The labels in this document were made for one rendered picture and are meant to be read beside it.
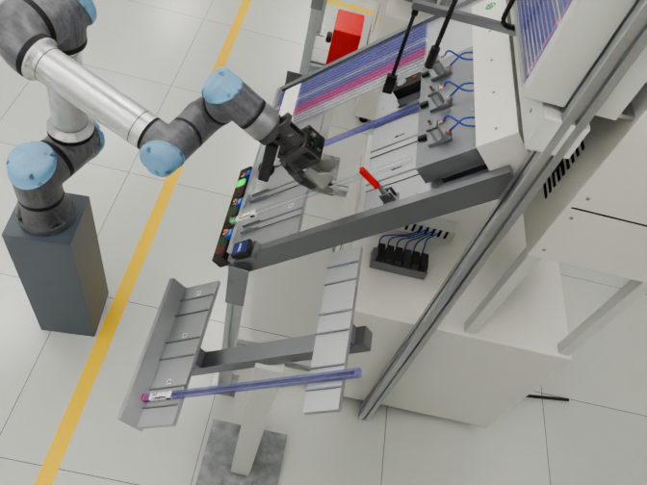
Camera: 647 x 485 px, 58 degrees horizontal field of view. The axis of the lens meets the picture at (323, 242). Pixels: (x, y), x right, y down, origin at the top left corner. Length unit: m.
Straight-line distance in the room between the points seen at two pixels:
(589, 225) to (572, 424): 1.29
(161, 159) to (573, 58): 0.73
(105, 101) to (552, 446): 1.88
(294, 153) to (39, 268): 0.93
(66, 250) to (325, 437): 1.02
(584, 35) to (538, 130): 0.16
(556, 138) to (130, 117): 0.78
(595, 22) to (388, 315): 0.92
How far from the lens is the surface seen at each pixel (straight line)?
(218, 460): 1.99
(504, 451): 2.27
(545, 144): 1.05
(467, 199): 1.19
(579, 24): 0.95
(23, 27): 1.32
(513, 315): 1.73
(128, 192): 2.54
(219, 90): 1.16
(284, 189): 1.52
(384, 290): 1.61
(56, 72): 1.27
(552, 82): 1.00
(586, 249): 1.34
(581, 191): 1.20
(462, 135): 1.19
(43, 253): 1.79
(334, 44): 2.17
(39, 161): 1.61
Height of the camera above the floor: 1.93
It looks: 52 degrees down
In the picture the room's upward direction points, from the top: 18 degrees clockwise
